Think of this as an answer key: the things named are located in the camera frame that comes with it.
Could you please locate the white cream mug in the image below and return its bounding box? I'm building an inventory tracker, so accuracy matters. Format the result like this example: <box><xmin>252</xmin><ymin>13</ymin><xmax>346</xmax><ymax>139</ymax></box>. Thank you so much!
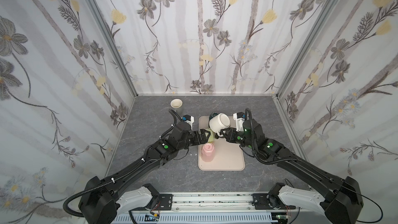
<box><xmin>209</xmin><ymin>113</ymin><xmax>231</xmax><ymax>138</ymax></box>

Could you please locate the grey mug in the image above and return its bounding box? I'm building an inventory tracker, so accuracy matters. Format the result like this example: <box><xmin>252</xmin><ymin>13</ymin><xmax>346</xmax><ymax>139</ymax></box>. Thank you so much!
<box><xmin>170</xmin><ymin>99</ymin><xmax>183</xmax><ymax>117</ymax></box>

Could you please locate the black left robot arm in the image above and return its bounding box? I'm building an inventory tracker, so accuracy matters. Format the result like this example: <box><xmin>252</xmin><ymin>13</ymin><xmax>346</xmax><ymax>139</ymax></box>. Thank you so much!
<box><xmin>63</xmin><ymin>110</ymin><xmax>211</xmax><ymax>224</ymax></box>

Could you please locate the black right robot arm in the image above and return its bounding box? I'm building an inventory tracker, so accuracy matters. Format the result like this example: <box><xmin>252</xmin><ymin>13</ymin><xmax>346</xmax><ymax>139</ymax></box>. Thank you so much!
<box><xmin>219</xmin><ymin>108</ymin><xmax>366</xmax><ymax>224</ymax></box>

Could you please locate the light green mug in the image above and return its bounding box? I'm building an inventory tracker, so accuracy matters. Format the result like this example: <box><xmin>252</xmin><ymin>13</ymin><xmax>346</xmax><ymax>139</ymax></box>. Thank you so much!
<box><xmin>207</xmin><ymin>133</ymin><xmax>215</xmax><ymax>143</ymax></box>

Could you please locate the pink mug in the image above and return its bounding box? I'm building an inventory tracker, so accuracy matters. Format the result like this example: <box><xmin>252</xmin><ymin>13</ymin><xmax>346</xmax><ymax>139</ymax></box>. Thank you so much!
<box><xmin>201</xmin><ymin>143</ymin><xmax>215</xmax><ymax>162</ymax></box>

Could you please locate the dark green mug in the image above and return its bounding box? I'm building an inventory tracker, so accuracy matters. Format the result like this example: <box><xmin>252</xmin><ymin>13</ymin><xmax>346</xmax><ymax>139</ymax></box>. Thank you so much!
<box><xmin>209</xmin><ymin>113</ymin><xmax>219</xmax><ymax>120</ymax></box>

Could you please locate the beige rectangular tray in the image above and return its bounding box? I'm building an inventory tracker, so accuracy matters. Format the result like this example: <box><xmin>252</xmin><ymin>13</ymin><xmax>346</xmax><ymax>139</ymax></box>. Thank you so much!
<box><xmin>198</xmin><ymin>116</ymin><xmax>246</xmax><ymax>172</ymax></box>

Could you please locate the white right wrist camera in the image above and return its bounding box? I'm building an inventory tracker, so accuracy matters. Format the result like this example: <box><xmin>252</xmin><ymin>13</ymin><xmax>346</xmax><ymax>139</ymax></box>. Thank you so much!
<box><xmin>233</xmin><ymin>112</ymin><xmax>246</xmax><ymax>132</ymax></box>

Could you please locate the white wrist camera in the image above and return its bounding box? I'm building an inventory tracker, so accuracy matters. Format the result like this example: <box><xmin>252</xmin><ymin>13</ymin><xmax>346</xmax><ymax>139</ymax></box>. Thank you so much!
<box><xmin>233</xmin><ymin>112</ymin><xmax>246</xmax><ymax>132</ymax></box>
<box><xmin>182</xmin><ymin>115</ymin><xmax>194</xmax><ymax>130</ymax></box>

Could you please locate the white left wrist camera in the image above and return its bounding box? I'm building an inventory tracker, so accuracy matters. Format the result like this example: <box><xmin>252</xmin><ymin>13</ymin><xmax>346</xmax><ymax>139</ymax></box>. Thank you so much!
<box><xmin>182</xmin><ymin>115</ymin><xmax>194</xmax><ymax>130</ymax></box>

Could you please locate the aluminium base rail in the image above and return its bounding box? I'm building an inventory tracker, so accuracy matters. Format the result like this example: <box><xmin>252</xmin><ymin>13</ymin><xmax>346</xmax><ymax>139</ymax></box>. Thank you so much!
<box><xmin>113</xmin><ymin>192</ymin><xmax>329</xmax><ymax>224</ymax></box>

